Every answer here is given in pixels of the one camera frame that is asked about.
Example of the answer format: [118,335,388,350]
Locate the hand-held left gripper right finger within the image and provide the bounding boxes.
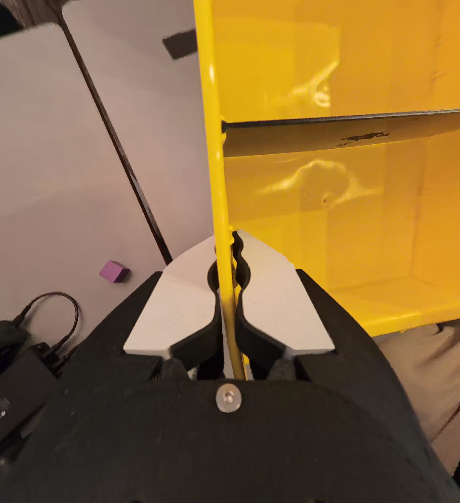
[232,230,336,373]

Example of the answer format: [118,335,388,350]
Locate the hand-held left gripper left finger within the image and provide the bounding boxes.
[123,235,222,370]

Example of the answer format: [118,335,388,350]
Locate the yellow plastic bin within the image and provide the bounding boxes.
[193,0,460,338]

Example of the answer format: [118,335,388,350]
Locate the purple block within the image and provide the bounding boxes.
[98,260,131,284]

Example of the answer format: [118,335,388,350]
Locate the person's beige pants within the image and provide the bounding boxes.
[371,318,460,476]

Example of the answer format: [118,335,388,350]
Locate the black power bank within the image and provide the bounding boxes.
[0,343,63,446]

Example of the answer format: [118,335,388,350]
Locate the black bin divider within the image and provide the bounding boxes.
[221,106,460,158]

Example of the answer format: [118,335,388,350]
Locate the black tape strip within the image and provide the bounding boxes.
[162,29,198,60]

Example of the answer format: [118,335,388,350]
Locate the short black cable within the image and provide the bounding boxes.
[13,292,80,366]

